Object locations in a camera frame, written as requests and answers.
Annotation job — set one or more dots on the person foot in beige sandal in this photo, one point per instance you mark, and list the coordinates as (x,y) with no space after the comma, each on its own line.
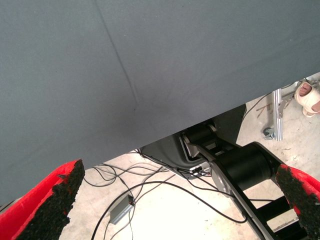
(307,98)

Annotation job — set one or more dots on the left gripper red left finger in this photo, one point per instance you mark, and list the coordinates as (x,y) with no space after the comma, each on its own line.
(30,212)

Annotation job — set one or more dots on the black robot torso frame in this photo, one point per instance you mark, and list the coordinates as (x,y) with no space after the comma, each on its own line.
(245,163)

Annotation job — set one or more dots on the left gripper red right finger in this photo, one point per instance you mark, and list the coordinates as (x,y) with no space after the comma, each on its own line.
(305,200)

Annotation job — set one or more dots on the grey power adapter box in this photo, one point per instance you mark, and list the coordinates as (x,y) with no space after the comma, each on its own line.
(121,210)

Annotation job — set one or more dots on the grey robot base shell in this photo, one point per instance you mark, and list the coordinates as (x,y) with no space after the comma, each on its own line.
(162,155)

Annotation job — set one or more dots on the grey caster wheel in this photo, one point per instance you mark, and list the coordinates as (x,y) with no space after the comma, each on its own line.
(268,133)

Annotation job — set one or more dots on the aluminium profile leg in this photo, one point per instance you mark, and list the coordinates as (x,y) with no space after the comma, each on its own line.
(277,112)

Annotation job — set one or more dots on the dark grey table cloth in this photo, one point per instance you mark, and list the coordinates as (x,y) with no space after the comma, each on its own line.
(150,62)

